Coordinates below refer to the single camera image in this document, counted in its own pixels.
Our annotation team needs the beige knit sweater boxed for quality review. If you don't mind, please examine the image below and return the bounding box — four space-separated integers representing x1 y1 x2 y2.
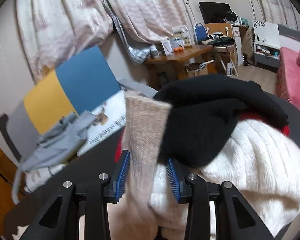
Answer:
108 90 187 239

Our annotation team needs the blue folding chair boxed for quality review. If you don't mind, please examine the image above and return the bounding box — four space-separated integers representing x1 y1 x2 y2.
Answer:
193 22 210 45

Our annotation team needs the white fluffy garment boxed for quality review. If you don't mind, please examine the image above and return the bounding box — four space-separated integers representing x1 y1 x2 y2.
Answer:
149 119 300 239

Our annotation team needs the light blue grey garment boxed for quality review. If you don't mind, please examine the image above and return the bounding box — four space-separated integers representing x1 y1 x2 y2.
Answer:
20 109 97 172

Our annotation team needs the red knit garment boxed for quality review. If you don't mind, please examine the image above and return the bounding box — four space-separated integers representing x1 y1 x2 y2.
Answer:
114 113 290 163

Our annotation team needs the black knit garment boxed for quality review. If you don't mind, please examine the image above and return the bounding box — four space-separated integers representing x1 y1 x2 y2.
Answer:
154 75 288 167

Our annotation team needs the black rolled mat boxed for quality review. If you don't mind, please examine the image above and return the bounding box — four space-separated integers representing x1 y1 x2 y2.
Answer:
0 113 21 161

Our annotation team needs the grey yellow blue chair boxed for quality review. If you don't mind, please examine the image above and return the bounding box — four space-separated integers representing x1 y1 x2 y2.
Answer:
0 45 158 204

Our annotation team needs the pink bed cover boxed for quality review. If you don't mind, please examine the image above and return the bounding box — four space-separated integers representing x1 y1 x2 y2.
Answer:
276 47 300 111

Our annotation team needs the wooden side table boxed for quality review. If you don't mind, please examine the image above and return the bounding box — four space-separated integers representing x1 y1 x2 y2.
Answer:
144 44 213 80

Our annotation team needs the white shelf unit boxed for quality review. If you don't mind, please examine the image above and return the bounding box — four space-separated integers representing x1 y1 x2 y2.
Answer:
253 21 281 68

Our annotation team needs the floral pink curtain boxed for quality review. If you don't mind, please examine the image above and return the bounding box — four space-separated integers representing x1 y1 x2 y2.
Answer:
15 0 192 82

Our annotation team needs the black monitor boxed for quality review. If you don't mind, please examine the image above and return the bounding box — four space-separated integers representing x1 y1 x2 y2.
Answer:
199 2 231 24

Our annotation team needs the wooden cabinet wall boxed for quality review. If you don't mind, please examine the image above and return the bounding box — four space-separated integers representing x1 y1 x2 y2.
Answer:
0 148 17 236

